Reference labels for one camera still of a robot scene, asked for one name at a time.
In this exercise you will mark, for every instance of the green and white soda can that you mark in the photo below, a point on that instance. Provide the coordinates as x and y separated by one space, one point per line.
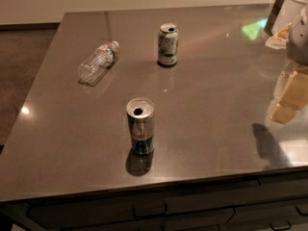
168 44

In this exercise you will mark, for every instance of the clear plastic water bottle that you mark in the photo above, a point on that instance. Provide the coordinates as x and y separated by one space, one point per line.
93 67

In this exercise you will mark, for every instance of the black drawer handle lower right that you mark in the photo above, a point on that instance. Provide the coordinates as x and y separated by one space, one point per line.
280 226

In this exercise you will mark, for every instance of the dark drawer cabinet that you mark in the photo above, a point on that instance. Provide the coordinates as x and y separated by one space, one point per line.
275 202

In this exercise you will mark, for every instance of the black drawer handle left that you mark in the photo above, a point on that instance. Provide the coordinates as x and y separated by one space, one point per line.
149 210

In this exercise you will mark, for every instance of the black drawer handle far right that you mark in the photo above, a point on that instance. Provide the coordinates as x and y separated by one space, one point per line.
302 210

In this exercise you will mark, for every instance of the red bull can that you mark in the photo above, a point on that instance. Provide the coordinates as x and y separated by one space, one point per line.
140 115

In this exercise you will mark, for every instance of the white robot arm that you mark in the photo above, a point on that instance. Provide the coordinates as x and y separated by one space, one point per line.
287 28

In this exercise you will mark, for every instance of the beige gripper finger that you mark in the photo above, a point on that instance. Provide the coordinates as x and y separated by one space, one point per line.
295 92
282 113

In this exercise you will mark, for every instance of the black drawer handle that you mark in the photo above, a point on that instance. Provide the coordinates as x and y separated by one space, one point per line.
149 210
302 210
280 226

